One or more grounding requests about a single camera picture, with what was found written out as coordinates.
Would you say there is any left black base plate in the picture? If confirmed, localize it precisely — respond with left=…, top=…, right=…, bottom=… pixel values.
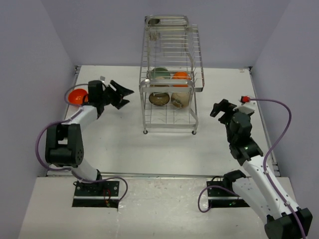
left=72, top=181, right=120, bottom=209

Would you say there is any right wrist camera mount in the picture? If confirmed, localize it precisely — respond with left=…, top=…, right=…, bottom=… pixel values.
left=234, top=96, right=256, bottom=115

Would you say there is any cream beige bowl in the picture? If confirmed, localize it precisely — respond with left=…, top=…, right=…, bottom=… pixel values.
left=150, top=76, right=169, bottom=87

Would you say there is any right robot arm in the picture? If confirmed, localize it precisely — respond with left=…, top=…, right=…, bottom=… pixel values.
left=210, top=96, right=313, bottom=239

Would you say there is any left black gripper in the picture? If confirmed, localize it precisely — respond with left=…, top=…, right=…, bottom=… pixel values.
left=99, top=81, right=134, bottom=110

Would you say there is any metal two-tier dish rack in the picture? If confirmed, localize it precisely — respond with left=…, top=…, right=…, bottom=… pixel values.
left=139, top=15, right=205, bottom=135

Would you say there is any orange bowl on table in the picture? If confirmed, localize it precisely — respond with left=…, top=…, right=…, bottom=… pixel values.
left=67, top=88, right=88, bottom=105

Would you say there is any orange bowl in rack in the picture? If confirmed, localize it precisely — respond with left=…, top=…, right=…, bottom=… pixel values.
left=172, top=71, right=191, bottom=87

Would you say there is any metal utensil cup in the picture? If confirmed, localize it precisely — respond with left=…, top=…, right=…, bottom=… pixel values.
left=147, top=18, right=160, bottom=41

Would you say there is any green bowl in rack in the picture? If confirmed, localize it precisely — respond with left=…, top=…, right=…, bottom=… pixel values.
left=150, top=67, right=171, bottom=79

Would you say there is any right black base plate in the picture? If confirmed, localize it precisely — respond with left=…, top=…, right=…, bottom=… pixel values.
left=207, top=188, right=249, bottom=208

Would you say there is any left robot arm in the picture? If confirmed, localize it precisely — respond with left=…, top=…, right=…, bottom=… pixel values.
left=44, top=80, right=134, bottom=196

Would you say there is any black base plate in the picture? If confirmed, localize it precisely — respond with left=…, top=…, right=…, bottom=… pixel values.
left=72, top=181, right=120, bottom=209
left=207, top=188, right=249, bottom=208

